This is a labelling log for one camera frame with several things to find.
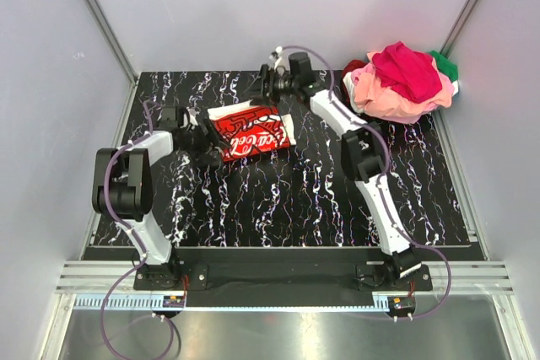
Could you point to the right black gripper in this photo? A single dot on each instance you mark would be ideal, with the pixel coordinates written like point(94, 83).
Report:
point(267, 96)

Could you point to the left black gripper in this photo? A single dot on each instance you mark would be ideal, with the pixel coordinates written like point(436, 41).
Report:
point(209, 142)

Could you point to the white t-shirt red print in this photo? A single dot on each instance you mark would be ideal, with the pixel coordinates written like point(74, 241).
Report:
point(252, 129)

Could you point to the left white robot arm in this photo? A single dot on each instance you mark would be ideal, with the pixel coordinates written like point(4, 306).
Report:
point(123, 187)

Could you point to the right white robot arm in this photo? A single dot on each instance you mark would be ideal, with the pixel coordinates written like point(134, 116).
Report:
point(365, 157)

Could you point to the dark red t-shirt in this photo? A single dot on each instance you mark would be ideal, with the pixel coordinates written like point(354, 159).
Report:
point(350, 77)

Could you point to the pink t-shirt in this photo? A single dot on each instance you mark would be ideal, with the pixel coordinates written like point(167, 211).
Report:
point(380, 102)

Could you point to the magenta t-shirt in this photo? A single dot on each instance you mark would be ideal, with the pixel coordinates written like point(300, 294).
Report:
point(407, 72)

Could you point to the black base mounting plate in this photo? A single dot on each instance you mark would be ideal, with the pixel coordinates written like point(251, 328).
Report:
point(369, 260)

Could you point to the green t-shirt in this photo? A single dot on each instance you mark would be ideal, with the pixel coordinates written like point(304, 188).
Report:
point(445, 66)

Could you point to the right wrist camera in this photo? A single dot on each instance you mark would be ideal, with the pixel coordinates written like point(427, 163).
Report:
point(299, 66)

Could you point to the aluminium rail profile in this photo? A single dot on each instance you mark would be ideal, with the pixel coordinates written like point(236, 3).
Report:
point(98, 276)

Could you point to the grey slotted cable duct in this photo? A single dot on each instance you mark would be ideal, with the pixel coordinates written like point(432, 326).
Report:
point(170, 303)

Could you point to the left aluminium corner post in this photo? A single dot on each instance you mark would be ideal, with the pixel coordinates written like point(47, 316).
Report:
point(111, 39)

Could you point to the aluminium corner post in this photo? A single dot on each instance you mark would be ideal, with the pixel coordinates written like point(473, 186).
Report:
point(111, 39)
point(459, 25)

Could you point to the right aluminium corner post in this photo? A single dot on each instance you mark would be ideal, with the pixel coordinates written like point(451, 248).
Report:
point(459, 25)

